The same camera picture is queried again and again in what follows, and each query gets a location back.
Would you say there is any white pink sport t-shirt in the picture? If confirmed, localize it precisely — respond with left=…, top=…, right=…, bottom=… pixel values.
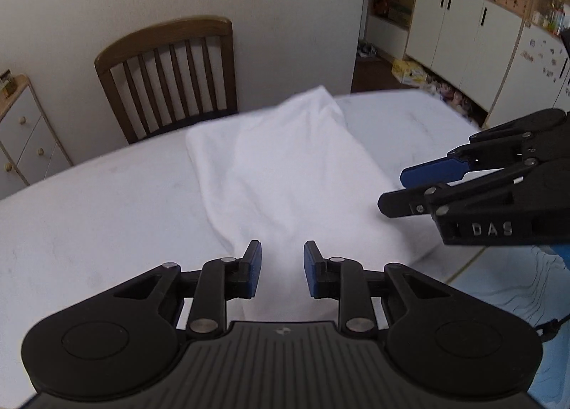
left=186, top=87, right=440, bottom=321

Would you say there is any light blue table mat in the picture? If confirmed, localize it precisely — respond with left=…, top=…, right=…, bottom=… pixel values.
left=451, top=246, right=569, bottom=408

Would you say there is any dark wooden slat chair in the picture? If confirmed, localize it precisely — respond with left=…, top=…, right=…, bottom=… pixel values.
left=95, top=16, right=239, bottom=145

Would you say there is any white drawer sideboard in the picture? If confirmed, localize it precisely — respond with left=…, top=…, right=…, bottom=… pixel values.
left=0, top=74, right=72, bottom=199

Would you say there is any white wall cabinet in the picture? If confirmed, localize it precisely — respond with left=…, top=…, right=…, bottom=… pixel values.
left=406, top=0, right=569, bottom=126

